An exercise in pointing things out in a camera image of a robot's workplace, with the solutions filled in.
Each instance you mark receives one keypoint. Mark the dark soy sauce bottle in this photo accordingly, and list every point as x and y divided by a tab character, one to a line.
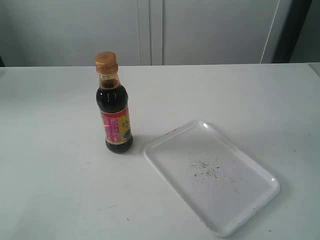
112	100

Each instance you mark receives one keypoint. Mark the white rectangular plastic tray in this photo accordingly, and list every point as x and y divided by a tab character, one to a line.
221	184

